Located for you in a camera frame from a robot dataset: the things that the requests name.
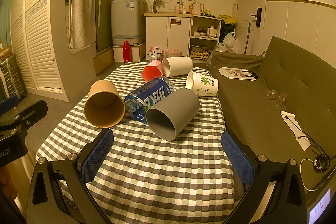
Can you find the white plastic bag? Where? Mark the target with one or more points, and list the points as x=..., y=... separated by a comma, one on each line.
x=230, y=44

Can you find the grey checkered tablecloth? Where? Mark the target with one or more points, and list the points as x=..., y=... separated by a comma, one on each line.
x=145, y=179

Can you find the red geometric cup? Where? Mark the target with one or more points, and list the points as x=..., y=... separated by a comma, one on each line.
x=152, y=70

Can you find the clear glass on sofa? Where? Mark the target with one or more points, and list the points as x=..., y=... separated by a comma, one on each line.
x=271, y=94
x=281, y=99

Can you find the lit device screen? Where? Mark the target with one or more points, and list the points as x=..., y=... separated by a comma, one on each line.
x=318, y=214

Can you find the white louvered wardrobe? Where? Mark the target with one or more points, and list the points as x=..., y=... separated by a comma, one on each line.
x=40, y=43

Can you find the white door with black handle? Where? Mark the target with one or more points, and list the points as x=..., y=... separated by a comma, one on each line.
x=249, y=25

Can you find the white kitchen cabinet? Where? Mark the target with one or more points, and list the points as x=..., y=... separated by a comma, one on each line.
x=169, y=31

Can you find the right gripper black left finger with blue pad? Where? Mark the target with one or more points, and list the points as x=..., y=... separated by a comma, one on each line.
x=58, y=192

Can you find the brown paper cup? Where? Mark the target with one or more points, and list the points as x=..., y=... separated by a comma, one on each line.
x=104, y=107

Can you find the white washing machine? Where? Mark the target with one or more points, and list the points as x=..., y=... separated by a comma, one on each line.
x=127, y=21

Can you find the white electric kettle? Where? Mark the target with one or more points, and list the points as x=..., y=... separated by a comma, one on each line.
x=198, y=8

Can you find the silver suitcase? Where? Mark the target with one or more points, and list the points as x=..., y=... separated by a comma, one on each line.
x=10, y=77

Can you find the hanging grey towel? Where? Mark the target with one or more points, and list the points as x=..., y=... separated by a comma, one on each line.
x=82, y=23

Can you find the red thermos bottle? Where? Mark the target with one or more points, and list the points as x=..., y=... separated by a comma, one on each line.
x=126, y=51

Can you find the small printed carton box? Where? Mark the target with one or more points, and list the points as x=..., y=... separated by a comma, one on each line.
x=155, y=53

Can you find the olive green sofa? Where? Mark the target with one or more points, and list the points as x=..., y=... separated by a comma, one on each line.
x=309, y=82

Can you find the plain white cup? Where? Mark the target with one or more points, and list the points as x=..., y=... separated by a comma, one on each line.
x=177, y=66

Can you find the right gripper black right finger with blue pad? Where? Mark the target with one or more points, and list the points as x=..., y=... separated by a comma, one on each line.
x=275, y=193

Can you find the blue drink can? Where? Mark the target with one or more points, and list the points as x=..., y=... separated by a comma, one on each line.
x=140, y=100

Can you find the grey plastic cup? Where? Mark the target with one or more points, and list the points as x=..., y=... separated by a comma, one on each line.
x=168, y=118

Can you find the white cup with green print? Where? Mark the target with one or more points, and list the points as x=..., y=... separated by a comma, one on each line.
x=202, y=85

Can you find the open white shelf unit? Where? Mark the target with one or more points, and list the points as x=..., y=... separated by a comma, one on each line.
x=204, y=36

